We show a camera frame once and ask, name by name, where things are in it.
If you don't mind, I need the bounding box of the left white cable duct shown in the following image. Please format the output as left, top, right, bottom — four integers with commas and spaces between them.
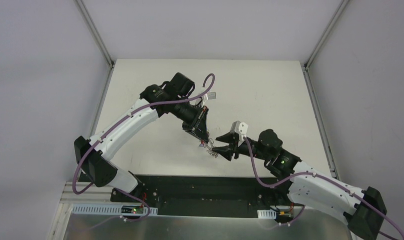
71, 204, 148, 216

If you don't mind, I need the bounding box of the white cable duct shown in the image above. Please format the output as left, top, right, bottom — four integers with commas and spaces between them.
257, 209, 277, 220
71, 204, 148, 216

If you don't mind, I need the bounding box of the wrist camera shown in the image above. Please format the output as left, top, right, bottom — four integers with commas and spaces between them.
230, 120, 249, 146
198, 91, 217, 106

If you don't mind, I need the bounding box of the right white cable duct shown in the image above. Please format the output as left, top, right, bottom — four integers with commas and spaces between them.
257, 209, 277, 220

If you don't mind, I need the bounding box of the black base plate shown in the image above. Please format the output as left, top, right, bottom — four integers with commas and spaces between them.
109, 174, 308, 219

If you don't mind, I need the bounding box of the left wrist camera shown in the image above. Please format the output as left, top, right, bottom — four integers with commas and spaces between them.
198, 91, 217, 106

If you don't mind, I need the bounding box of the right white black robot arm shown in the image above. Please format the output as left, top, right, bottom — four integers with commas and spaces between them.
213, 129, 387, 240

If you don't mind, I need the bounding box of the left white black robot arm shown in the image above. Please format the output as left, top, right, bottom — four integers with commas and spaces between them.
73, 72, 215, 202

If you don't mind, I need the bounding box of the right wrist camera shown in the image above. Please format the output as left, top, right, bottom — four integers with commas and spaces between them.
230, 120, 249, 146

